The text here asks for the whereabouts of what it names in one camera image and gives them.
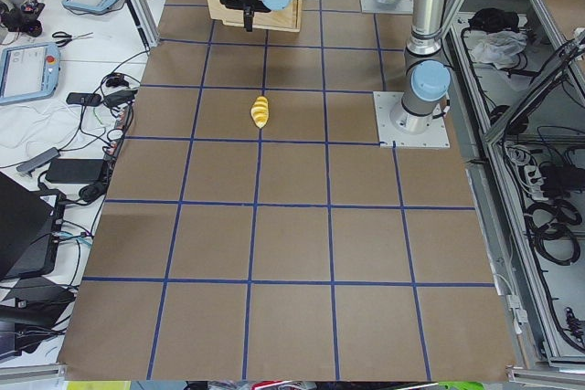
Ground wooden drawer cabinet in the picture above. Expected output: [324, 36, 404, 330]
[207, 0, 303, 33]

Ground yellow toy croissant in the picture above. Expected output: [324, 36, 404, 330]
[250, 96, 270, 130]

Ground near blue teach pendant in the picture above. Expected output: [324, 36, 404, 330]
[1, 42, 60, 105]

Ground black external drive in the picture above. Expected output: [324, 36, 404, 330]
[46, 158, 105, 184]

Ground crumpled white cloth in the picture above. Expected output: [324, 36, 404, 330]
[470, 31, 527, 69]

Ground black laptop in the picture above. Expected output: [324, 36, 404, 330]
[1, 174, 65, 280]

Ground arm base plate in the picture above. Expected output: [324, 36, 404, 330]
[373, 91, 450, 150]
[360, 0, 413, 15]

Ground black handled scissors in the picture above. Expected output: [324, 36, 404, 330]
[51, 31, 93, 47]

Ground coiled black cables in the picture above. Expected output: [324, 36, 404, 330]
[523, 200, 584, 268]

